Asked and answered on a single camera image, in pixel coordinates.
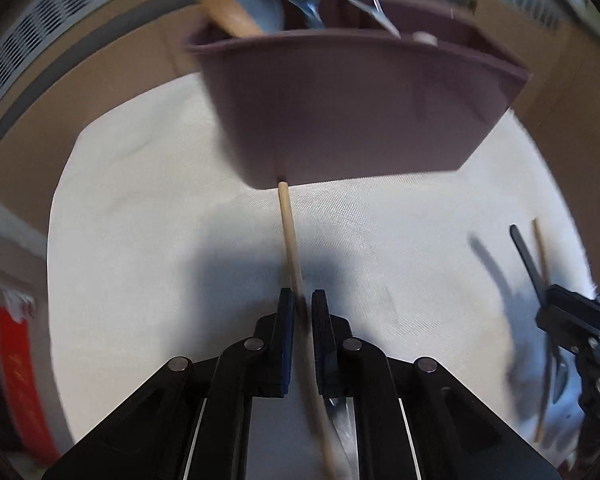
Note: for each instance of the red object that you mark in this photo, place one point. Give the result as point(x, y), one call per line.
point(20, 375)

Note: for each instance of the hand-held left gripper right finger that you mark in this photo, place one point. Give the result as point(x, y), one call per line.
point(320, 355)

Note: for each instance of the wooden spoon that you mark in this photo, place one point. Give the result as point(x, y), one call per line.
point(225, 10)

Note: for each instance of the long grey vent grille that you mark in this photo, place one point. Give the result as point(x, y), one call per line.
point(55, 20)

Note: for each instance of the purple plastic utensil holder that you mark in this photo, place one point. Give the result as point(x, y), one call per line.
point(355, 110)

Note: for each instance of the wooden chopstick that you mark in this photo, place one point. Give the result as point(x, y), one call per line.
point(540, 245)
point(289, 230)

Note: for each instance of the white cloth mat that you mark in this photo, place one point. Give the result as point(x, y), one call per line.
point(155, 235)

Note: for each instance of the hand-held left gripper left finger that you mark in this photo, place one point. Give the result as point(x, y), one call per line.
point(286, 350)

